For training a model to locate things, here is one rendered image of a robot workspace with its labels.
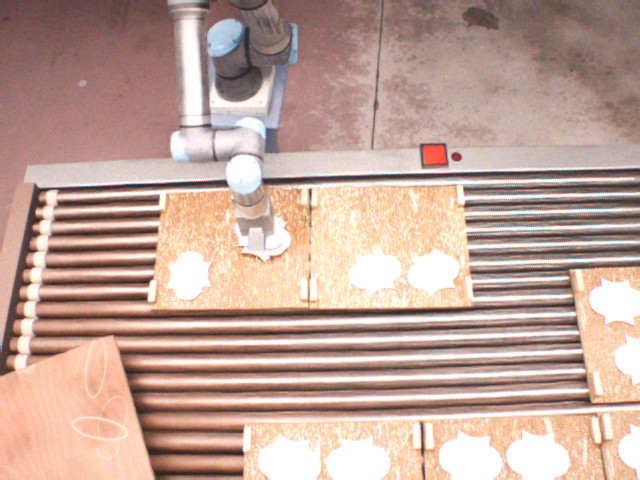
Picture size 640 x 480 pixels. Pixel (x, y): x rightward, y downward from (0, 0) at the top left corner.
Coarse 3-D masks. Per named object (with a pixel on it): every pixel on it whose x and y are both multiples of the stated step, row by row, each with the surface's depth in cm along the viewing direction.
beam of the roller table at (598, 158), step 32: (128, 160) 193; (160, 160) 192; (288, 160) 190; (320, 160) 189; (352, 160) 189; (384, 160) 188; (416, 160) 188; (480, 160) 186; (512, 160) 186; (544, 160) 185; (576, 160) 185; (608, 160) 184
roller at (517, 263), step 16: (480, 256) 174; (496, 256) 173; (512, 256) 173; (528, 256) 172; (544, 256) 172; (560, 256) 172; (576, 256) 171; (592, 256) 171; (608, 256) 171; (624, 256) 170; (32, 272) 177; (48, 272) 178; (64, 272) 177; (80, 272) 177; (96, 272) 177; (112, 272) 176; (128, 272) 176; (144, 272) 176; (480, 272) 173
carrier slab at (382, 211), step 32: (320, 192) 182; (352, 192) 182; (384, 192) 181; (416, 192) 181; (448, 192) 180; (320, 224) 178; (352, 224) 177; (384, 224) 177; (416, 224) 176; (448, 224) 176; (320, 256) 174; (352, 256) 173; (416, 256) 172; (320, 288) 170; (352, 288) 169
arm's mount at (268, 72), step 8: (264, 72) 205; (272, 72) 207; (264, 80) 204; (272, 80) 207; (264, 88) 202; (216, 96) 203; (256, 96) 201; (264, 96) 201; (216, 104) 201; (224, 104) 201; (232, 104) 201; (240, 104) 200; (248, 104) 200; (256, 104) 200; (264, 104) 199; (216, 112) 204; (224, 112) 204; (232, 112) 203; (240, 112) 203; (248, 112) 203; (256, 112) 202; (264, 112) 201
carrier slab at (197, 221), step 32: (192, 192) 184; (224, 192) 184; (288, 192) 183; (160, 224) 180; (192, 224) 180; (224, 224) 179; (288, 224) 178; (160, 256) 176; (224, 256) 175; (256, 256) 174; (288, 256) 174; (160, 288) 172; (224, 288) 171; (256, 288) 170; (288, 288) 170
